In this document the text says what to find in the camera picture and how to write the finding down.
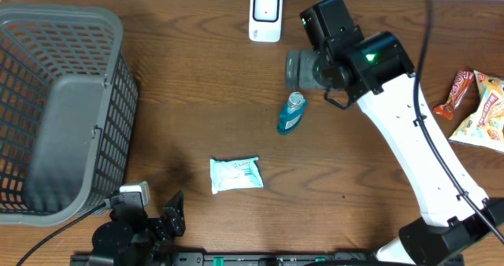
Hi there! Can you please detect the blue mouthwash bottle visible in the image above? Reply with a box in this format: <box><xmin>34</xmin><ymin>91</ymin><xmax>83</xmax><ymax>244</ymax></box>
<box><xmin>277</xmin><ymin>91</ymin><xmax>308</xmax><ymax>135</ymax></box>

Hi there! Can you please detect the white tissue pack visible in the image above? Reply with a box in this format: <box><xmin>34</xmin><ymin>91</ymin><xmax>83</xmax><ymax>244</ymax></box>
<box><xmin>209</xmin><ymin>157</ymin><xmax>264</xmax><ymax>194</ymax></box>

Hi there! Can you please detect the red chocolate bar wrapper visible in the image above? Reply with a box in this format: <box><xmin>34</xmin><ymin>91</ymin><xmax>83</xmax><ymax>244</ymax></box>
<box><xmin>433</xmin><ymin>70</ymin><xmax>475</xmax><ymax>120</ymax></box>

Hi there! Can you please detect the yellow snack bag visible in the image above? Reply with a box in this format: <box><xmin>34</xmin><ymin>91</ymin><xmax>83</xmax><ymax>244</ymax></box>
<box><xmin>449</xmin><ymin>70</ymin><xmax>503</xmax><ymax>153</ymax></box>

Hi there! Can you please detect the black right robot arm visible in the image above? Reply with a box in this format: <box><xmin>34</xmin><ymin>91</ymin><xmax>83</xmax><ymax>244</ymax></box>
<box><xmin>285</xmin><ymin>0</ymin><xmax>503</xmax><ymax>265</ymax></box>

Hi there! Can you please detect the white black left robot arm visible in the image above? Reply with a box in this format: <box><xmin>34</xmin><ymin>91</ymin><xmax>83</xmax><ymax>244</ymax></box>
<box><xmin>87</xmin><ymin>190</ymin><xmax>186</xmax><ymax>266</ymax></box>

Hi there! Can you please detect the white barcode scanner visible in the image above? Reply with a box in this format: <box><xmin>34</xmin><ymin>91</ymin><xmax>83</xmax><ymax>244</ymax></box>
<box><xmin>248</xmin><ymin>0</ymin><xmax>283</xmax><ymax>42</ymax></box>

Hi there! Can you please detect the grey plastic basket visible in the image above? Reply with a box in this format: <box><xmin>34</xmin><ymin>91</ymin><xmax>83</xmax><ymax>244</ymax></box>
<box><xmin>1</xmin><ymin>3</ymin><xmax>139</xmax><ymax>227</ymax></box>

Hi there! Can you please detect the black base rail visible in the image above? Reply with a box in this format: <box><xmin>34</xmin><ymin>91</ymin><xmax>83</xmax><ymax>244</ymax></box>
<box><xmin>70</xmin><ymin>251</ymin><xmax>465</xmax><ymax>266</ymax></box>

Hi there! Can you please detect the black left camera cable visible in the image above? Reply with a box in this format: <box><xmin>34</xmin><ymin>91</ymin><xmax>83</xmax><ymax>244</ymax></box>
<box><xmin>14</xmin><ymin>197</ymin><xmax>119</xmax><ymax>266</ymax></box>

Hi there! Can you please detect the black camera cable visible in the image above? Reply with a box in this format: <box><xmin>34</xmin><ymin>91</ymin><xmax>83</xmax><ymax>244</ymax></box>
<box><xmin>324</xmin><ymin>0</ymin><xmax>504</xmax><ymax>246</ymax></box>
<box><xmin>14</xmin><ymin>197</ymin><xmax>119</xmax><ymax>266</ymax></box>

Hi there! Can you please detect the black right camera cable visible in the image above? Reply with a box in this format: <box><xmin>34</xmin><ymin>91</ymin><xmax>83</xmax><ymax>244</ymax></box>
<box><xmin>324</xmin><ymin>0</ymin><xmax>504</xmax><ymax>246</ymax></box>

